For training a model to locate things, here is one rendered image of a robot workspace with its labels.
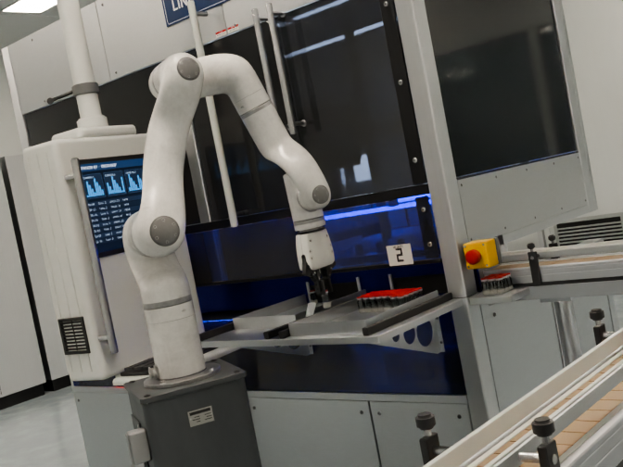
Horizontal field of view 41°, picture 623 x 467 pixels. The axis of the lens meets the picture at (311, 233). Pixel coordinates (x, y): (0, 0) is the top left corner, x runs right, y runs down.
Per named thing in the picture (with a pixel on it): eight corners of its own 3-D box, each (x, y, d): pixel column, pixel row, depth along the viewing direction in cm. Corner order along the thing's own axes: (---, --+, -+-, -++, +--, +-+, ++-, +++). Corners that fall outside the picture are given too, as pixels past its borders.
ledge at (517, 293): (493, 294, 238) (492, 287, 238) (535, 291, 230) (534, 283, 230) (469, 304, 228) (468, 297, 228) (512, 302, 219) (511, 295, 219)
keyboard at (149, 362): (205, 343, 286) (203, 335, 285) (236, 340, 278) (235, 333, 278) (120, 376, 252) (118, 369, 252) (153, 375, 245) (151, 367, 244)
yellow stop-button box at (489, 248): (479, 264, 231) (475, 239, 231) (502, 262, 227) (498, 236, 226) (465, 270, 226) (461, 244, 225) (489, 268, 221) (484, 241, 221)
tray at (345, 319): (365, 307, 247) (363, 296, 246) (439, 302, 230) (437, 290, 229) (290, 336, 221) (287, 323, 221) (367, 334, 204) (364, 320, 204)
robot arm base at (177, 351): (152, 393, 192) (135, 315, 191) (138, 381, 210) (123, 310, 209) (229, 372, 199) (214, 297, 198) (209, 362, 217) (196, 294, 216)
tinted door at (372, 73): (313, 203, 260) (278, 16, 257) (429, 183, 232) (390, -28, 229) (312, 203, 260) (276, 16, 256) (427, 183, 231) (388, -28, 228)
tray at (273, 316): (306, 304, 278) (304, 294, 278) (367, 299, 261) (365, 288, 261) (235, 329, 252) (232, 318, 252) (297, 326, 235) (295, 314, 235)
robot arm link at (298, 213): (330, 214, 218) (316, 215, 226) (319, 165, 217) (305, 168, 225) (301, 221, 214) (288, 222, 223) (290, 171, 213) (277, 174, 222)
